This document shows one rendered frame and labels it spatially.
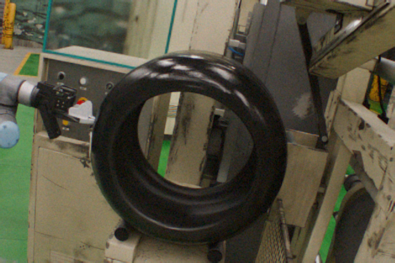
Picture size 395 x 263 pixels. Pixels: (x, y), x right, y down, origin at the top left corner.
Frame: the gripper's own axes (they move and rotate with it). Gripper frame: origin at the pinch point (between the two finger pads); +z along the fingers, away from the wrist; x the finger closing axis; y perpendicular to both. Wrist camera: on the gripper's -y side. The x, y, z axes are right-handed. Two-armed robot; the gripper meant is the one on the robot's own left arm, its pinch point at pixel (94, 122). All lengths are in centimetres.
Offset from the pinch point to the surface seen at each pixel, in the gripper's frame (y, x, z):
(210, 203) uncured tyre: -19.8, 13.8, 41.2
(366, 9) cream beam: 51, -35, 54
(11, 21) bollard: -113, 724, -435
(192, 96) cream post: 10.5, 26.7, 24.2
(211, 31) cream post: 33.6, 27.0, 23.9
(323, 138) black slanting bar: 12, 20, 70
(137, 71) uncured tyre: 20.3, -8.0, 10.5
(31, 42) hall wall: -160, 795, -413
